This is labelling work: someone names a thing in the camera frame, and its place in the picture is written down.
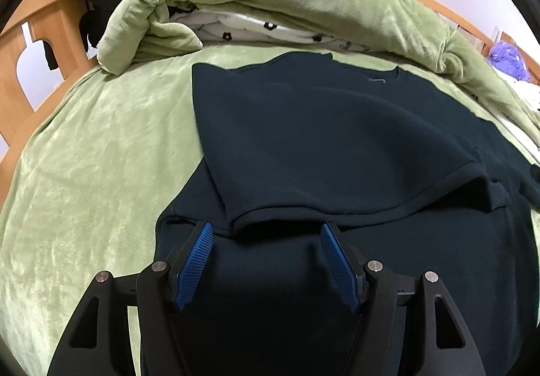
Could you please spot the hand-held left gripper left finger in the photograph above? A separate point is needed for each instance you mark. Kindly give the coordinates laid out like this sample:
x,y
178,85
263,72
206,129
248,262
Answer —
x,y
194,266

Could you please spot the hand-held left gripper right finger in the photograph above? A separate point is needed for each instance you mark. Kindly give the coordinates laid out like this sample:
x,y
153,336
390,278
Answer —
x,y
337,266

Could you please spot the dark navy sweater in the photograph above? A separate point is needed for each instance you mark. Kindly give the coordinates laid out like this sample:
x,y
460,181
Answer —
x,y
337,139

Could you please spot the green plush bed sheet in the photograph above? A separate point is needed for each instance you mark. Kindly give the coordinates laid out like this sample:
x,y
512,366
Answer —
x,y
105,148

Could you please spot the purple plush toy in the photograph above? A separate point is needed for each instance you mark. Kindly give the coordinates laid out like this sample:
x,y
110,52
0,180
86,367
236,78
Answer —
x,y
508,59

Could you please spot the wooden bed frame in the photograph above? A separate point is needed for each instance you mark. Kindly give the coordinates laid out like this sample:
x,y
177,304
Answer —
x,y
50,13

